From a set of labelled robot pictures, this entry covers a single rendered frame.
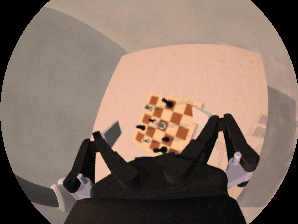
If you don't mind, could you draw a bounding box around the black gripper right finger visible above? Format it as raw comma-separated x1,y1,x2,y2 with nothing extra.
164,106,260,189

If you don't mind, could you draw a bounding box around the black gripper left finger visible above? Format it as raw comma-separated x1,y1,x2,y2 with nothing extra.
63,120,141,201

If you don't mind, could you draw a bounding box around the brown and tan chessboard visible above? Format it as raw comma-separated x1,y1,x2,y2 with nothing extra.
132,92,203,156

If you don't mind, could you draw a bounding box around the white chess king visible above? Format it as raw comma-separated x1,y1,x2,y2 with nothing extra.
153,121,167,130

